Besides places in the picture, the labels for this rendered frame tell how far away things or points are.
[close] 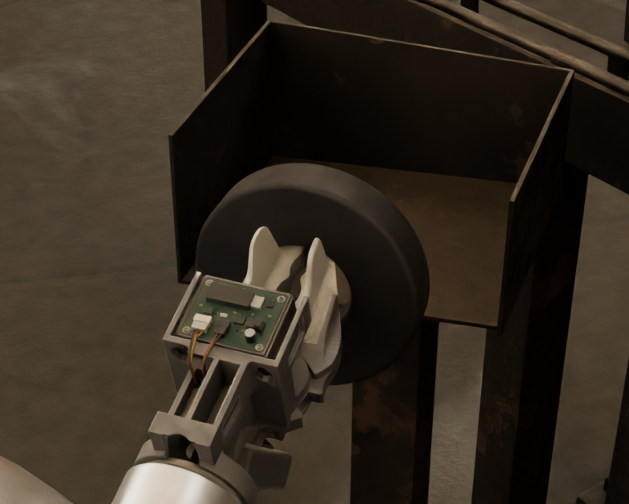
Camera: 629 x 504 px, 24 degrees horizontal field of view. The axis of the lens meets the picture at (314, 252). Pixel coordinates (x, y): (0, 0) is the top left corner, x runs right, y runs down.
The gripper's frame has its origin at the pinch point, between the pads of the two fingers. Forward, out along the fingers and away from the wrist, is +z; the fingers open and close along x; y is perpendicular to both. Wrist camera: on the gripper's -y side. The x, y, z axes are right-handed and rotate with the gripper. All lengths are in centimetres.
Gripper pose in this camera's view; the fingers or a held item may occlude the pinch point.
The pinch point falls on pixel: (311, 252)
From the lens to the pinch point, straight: 95.0
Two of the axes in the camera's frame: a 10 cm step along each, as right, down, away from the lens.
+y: -0.8, -6.4, -7.6
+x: -9.4, -2.0, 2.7
